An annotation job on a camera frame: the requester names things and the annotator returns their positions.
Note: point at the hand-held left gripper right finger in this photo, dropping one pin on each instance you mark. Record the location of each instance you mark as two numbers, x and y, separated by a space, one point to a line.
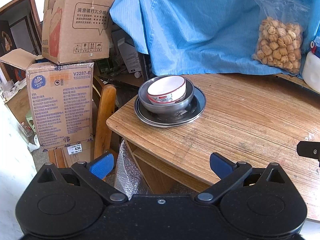
221 166

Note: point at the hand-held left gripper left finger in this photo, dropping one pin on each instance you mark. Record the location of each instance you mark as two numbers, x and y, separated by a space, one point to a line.
101 166

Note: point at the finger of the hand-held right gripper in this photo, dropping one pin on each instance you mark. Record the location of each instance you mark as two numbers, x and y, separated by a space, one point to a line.
310 150

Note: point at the stainless steel bowl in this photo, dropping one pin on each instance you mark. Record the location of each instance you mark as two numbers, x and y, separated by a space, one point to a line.
162 111

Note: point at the silver bubble wrap roll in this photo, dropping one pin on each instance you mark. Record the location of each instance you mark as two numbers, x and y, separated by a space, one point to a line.
127 172

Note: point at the small labelled cardboard box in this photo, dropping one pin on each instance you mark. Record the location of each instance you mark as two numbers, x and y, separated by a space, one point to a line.
75 155

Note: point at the wooden chair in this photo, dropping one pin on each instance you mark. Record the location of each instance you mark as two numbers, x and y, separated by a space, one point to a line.
105 120

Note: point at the white plastic bag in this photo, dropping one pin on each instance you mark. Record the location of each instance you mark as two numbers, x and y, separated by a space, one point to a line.
33 142

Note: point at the cardboard box blue print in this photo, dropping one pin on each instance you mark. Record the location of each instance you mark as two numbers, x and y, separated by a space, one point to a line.
60 105

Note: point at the wooden desk shelf riser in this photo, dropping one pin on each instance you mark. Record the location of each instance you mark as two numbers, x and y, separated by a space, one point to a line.
287 77

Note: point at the white jug blue lid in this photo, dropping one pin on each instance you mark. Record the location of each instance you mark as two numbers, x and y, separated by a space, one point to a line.
312 70

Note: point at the light green plastic stool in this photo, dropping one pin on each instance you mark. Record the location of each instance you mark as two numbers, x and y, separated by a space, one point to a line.
30 120

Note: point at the clear glass bottle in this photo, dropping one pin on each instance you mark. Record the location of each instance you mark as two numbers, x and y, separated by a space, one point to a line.
25 128

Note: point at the clear bag of biscuits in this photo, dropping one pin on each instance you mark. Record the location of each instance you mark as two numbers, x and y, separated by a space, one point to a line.
280 42

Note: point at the white carton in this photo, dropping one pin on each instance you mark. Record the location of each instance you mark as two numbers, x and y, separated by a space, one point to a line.
131 57

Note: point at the open brown cardboard box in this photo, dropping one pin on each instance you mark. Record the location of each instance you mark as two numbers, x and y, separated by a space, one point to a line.
75 30

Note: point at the light blue striped cloth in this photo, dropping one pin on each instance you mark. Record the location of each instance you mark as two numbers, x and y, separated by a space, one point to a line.
200 25

